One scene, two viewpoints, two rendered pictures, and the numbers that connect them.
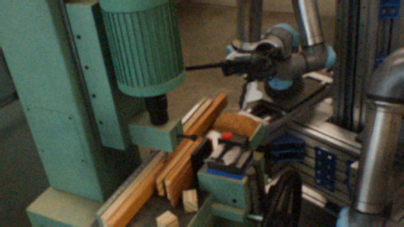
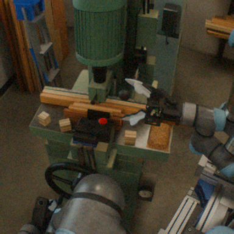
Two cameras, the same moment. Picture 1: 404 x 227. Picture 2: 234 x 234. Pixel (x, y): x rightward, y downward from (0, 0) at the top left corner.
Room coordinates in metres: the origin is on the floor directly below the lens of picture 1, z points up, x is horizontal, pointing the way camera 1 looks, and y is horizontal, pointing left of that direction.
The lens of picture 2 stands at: (0.91, -0.81, 1.77)
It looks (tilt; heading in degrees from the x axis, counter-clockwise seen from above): 46 degrees down; 68
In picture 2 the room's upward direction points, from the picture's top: 1 degrees clockwise
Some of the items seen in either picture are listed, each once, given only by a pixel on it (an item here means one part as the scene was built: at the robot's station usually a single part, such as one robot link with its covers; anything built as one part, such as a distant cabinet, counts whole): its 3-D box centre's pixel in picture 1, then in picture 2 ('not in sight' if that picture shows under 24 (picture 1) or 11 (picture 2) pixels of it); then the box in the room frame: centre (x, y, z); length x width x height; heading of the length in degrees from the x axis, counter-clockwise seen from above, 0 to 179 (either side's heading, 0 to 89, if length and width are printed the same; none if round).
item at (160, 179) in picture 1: (178, 166); (96, 111); (1.17, 0.02, 0.93); 0.20 x 0.02 x 0.06; 146
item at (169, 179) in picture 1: (185, 169); (90, 115); (1.13, 0.01, 0.94); 0.18 x 0.02 x 0.07; 146
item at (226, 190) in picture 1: (232, 176); (92, 142); (1.10, -0.12, 0.92); 0.15 x 0.13 x 0.09; 146
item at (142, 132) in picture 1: (156, 132); (101, 85); (1.21, 0.07, 1.02); 0.14 x 0.07 x 0.09; 56
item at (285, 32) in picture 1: (278, 40); (208, 119); (1.44, -0.33, 1.13); 0.11 x 0.08 x 0.09; 146
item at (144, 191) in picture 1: (176, 154); (111, 109); (1.23, 0.03, 0.92); 0.67 x 0.02 x 0.04; 146
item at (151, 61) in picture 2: not in sight; (144, 69); (1.43, 0.12, 1.02); 0.09 x 0.07 x 0.12; 146
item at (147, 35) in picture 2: not in sight; (147, 27); (1.44, 0.15, 1.23); 0.09 x 0.08 x 0.15; 56
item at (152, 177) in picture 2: not in sight; (146, 187); (1.33, -0.21, 0.58); 0.12 x 0.08 x 0.08; 56
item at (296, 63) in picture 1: (284, 68); (204, 141); (1.44, -0.35, 1.04); 0.11 x 0.08 x 0.11; 103
